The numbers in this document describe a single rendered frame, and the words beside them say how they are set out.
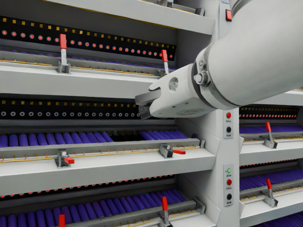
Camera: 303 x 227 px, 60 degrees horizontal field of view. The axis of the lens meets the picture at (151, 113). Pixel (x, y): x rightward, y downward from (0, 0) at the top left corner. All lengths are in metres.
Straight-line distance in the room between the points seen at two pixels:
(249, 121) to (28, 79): 0.86
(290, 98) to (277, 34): 0.84
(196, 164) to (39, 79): 0.46
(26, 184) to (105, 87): 0.26
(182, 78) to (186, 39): 0.61
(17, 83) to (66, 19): 0.32
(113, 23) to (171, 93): 0.57
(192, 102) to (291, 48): 0.14
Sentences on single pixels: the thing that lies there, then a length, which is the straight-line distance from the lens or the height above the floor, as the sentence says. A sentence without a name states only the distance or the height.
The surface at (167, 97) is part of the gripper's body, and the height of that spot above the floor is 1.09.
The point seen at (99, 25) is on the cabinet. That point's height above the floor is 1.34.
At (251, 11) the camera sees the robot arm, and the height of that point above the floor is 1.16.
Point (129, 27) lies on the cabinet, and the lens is 0.90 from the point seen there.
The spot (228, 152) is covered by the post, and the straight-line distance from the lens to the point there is 0.83.
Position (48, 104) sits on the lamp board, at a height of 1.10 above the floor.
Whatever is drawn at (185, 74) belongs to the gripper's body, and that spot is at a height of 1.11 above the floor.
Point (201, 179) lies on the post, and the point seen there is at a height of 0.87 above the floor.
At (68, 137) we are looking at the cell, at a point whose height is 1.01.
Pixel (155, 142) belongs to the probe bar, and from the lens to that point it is 0.72.
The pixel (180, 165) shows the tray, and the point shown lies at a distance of 0.72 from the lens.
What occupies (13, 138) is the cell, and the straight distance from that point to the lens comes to 0.68.
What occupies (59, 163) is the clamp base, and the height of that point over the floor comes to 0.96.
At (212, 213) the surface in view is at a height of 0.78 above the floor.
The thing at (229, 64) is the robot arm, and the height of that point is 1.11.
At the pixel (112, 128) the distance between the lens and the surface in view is 0.77.
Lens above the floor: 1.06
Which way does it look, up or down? 1 degrees up
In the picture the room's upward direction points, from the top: straight up
